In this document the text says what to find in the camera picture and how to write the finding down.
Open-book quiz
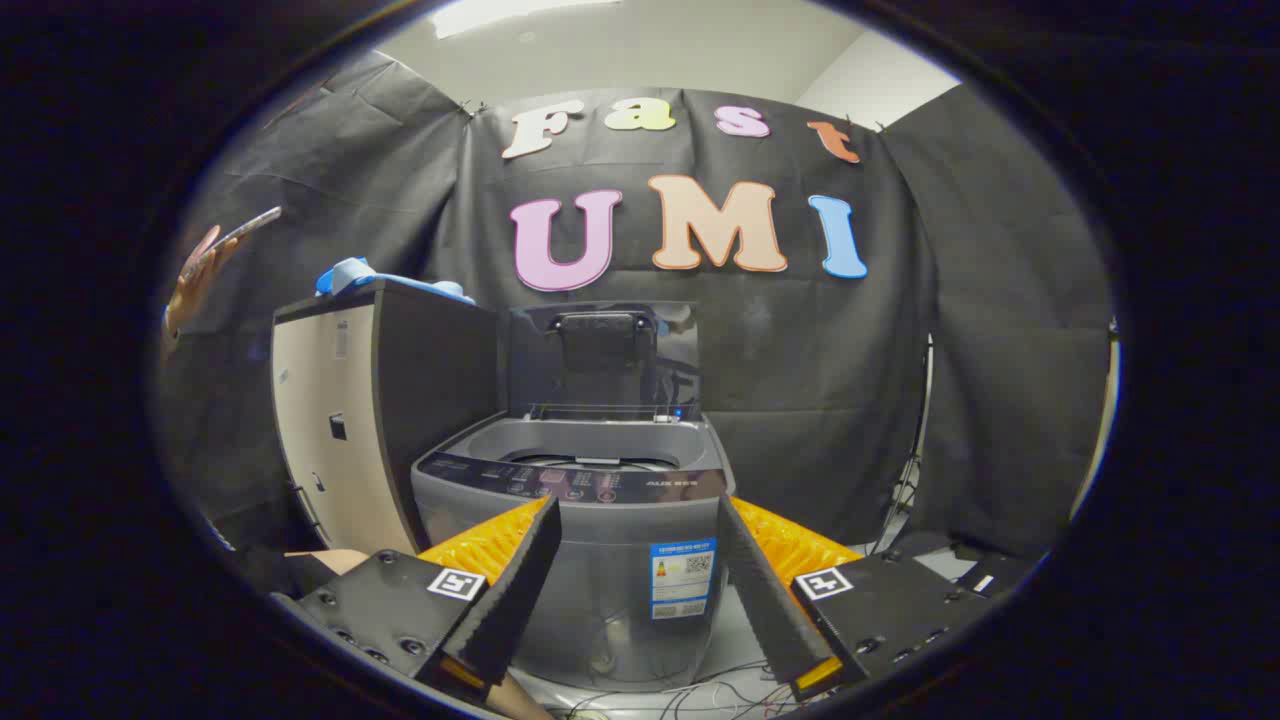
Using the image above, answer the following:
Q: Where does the black light stand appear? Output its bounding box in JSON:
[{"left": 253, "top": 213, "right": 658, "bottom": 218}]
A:
[{"left": 870, "top": 335, "right": 936, "bottom": 551}]

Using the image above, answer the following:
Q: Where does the dark washing machine lid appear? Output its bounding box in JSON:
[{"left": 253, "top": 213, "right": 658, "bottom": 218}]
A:
[{"left": 507, "top": 303, "right": 701, "bottom": 423}]

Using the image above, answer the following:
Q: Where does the black flat box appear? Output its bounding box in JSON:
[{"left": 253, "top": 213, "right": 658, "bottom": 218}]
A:
[{"left": 955, "top": 545, "right": 1041, "bottom": 601}]

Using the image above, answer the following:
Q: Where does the black backdrop cloth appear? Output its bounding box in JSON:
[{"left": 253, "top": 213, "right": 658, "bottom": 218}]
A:
[{"left": 160, "top": 50, "right": 1113, "bottom": 561}]

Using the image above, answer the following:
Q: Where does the tangle of thin cables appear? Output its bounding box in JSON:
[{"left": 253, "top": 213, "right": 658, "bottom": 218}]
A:
[{"left": 560, "top": 660, "right": 831, "bottom": 719}]

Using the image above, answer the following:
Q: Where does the light blue cloth garment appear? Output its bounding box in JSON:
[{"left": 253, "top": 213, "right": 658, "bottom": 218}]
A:
[{"left": 315, "top": 257, "right": 477, "bottom": 306}]

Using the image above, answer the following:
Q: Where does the white pole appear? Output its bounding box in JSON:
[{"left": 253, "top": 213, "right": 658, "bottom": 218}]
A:
[{"left": 1070, "top": 320, "right": 1121, "bottom": 521}]

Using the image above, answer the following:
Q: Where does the dark cabinet with beige door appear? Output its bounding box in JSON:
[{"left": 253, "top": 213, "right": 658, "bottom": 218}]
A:
[{"left": 270, "top": 278, "right": 501, "bottom": 557}]

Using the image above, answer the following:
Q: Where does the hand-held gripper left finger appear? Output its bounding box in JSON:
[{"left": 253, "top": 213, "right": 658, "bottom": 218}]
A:
[{"left": 268, "top": 495, "right": 563, "bottom": 706}]

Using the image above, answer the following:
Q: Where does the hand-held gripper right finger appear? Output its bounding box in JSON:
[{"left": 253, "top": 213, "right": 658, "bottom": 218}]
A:
[{"left": 716, "top": 493, "right": 1001, "bottom": 703}]

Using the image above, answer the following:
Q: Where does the grey washing machine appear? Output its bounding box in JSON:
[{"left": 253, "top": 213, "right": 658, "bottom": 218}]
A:
[{"left": 410, "top": 410, "right": 738, "bottom": 693}]

